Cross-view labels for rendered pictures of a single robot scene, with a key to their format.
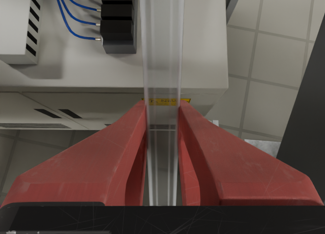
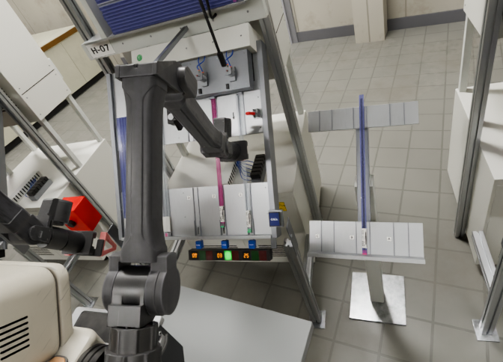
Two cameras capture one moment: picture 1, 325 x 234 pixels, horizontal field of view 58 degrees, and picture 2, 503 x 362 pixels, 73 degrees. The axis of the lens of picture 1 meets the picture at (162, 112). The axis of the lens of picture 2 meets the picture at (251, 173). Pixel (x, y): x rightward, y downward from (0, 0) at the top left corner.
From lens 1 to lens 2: 1.18 m
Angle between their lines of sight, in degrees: 41
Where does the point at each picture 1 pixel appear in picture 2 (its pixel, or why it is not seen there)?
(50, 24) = (236, 179)
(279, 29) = (379, 209)
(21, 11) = (228, 173)
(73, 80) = not seen: hidden behind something
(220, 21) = (293, 173)
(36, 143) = (221, 273)
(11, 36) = (224, 179)
